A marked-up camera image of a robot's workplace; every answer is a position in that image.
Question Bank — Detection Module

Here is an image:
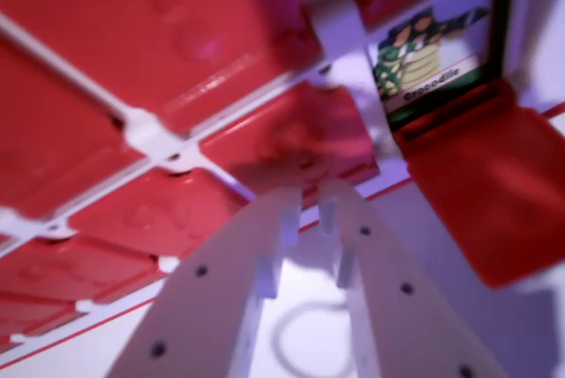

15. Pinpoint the red and white game board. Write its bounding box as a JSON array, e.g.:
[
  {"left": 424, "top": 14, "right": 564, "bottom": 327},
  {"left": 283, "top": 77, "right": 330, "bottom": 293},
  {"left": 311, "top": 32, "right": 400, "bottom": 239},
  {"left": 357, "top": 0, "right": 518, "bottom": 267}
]
[{"left": 0, "top": 0, "right": 565, "bottom": 371}]

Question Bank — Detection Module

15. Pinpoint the crocodile picture card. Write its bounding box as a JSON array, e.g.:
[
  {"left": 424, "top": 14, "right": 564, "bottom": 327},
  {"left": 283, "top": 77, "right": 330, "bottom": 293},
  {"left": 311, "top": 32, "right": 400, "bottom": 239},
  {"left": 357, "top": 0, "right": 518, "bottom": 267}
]
[{"left": 367, "top": 0, "right": 502, "bottom": 126}]

